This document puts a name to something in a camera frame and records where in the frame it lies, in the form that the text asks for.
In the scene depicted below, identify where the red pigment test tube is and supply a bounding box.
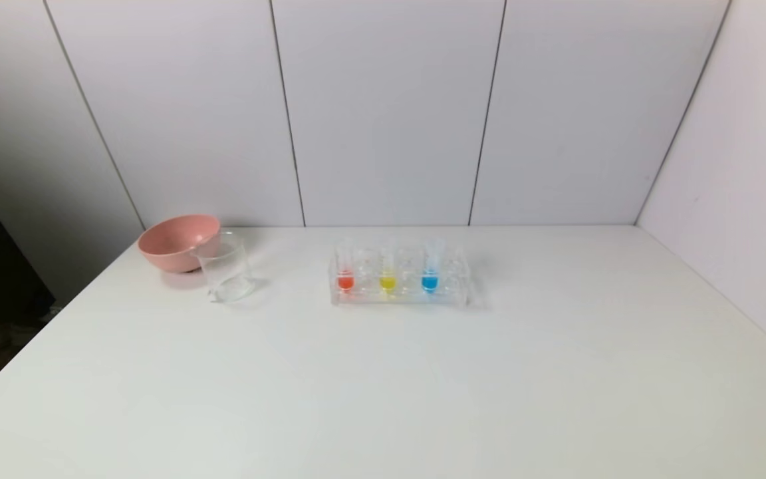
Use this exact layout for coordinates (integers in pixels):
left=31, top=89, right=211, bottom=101
left=335, top=239, right=356, bottom=293

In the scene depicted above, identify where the blue pigment test tube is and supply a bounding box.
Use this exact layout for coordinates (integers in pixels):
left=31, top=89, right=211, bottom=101
left=421, top=238, right=442, bottom=295

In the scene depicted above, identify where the yellow pigment test tube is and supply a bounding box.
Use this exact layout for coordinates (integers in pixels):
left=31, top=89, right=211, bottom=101
left=379, top=238, right=398, bottom=295

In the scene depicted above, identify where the clear acrylic test tube rack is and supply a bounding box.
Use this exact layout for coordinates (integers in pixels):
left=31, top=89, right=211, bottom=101
left=328, top=241, right=471, bottom=308

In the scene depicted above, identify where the clear glass beaker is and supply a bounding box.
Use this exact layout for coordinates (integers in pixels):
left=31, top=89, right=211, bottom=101
left=195, top=232, right=255, bottom=304

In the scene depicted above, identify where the pink bowl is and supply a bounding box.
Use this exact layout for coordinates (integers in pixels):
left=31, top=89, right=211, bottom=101
left=138, top=214, right=222, bottom=273

